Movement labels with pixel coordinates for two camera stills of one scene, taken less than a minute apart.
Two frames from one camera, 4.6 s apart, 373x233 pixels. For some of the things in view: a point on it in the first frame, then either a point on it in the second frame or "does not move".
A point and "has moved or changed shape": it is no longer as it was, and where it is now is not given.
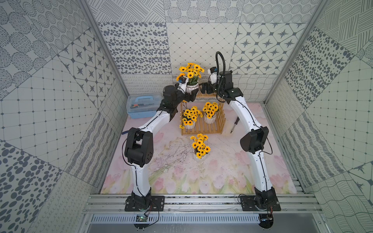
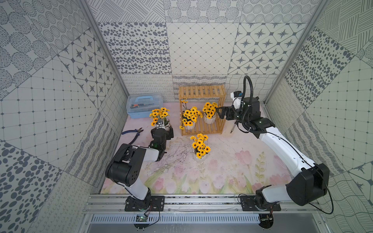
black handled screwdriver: (235, 124) does not move
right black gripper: (208, 85) → (229, 109)
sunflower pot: (210, 110) does not move
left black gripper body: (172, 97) → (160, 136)
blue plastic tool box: (143, 105) does not move
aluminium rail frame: (200, 204) does not move
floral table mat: (202, 163) does not move
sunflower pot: (200, 146) does not move
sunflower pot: (194, 72) has moved or changed shape
